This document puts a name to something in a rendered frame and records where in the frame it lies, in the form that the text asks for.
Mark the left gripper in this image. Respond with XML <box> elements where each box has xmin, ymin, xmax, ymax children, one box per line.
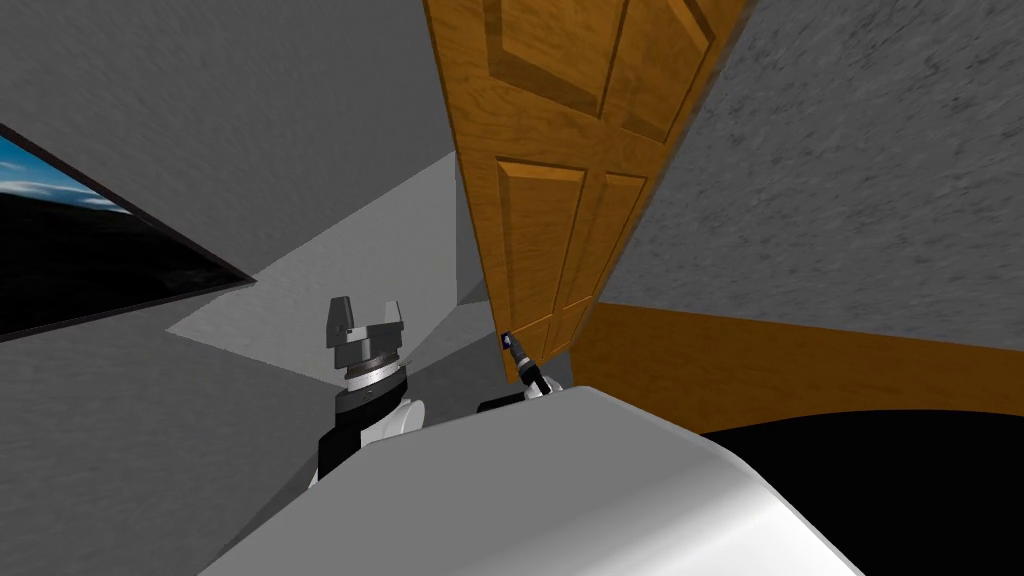
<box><xmin>325</xmin><ymin>295</ymin><xmax>406</xmax><ymax>371</ymax></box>

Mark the brown wooden panel door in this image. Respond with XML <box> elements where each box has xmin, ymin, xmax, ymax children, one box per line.
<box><xmin>421</xmin><ymin>0</ymin><xmax>758</xmax><ymax>386</ymax></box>

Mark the dark framed window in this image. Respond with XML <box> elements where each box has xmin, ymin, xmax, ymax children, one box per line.
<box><xmin>0</xmin><ymin>123</ymin><xmax>258</xmax><ymax>345</ymax></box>

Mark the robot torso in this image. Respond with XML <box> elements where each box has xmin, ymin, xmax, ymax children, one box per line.
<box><xmin>195</xmin><ymin>331</ymin><xmax>867</xmax><ymax>576</ymax></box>

